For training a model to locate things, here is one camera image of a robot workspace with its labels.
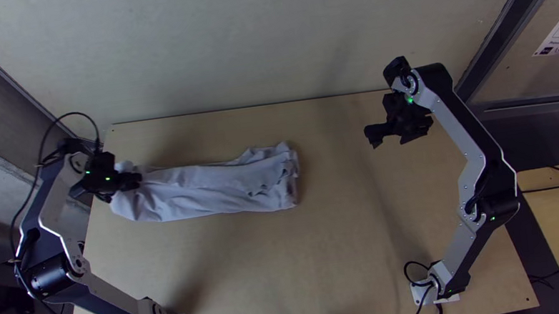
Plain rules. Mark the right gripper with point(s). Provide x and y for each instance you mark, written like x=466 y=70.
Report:
x=409 y=124

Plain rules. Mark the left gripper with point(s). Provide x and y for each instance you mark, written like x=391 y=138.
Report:
x=127 y=181

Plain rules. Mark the grey t-shirt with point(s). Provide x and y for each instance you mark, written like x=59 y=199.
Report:
x=208 y=188

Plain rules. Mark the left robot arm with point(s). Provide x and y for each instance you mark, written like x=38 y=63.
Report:
x=56 y=208

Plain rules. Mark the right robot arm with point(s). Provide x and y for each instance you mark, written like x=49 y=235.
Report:
x=464 y=143

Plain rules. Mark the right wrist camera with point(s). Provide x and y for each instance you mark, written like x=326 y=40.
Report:
x=393 y=101

